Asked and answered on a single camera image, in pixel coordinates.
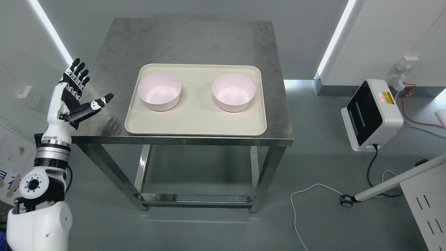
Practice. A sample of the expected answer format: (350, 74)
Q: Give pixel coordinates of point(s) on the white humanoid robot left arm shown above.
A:
(41, 219)

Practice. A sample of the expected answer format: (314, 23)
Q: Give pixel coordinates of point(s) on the white perforated panel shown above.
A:
(426, 197)

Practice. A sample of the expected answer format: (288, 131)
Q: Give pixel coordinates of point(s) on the stainless steel table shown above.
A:
(133, 42)

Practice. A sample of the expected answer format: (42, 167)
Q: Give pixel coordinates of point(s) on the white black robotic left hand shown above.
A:
(65, 107)

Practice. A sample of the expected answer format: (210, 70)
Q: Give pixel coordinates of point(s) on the pink bowl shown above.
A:
(160, 91)
(233, 92)

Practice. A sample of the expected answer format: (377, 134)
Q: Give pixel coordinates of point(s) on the white sign with blue characters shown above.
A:
(16, 160)

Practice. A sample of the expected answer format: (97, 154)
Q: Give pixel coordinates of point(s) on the beige plastic tray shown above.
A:
(197, 112)

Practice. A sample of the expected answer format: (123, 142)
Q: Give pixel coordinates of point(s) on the white stand leg with caster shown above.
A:
(348, 201)

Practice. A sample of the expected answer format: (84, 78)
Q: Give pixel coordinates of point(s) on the white black box device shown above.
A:
(371, 117)

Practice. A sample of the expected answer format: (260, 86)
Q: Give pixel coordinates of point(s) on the white wall socket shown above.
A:
(404, 65)

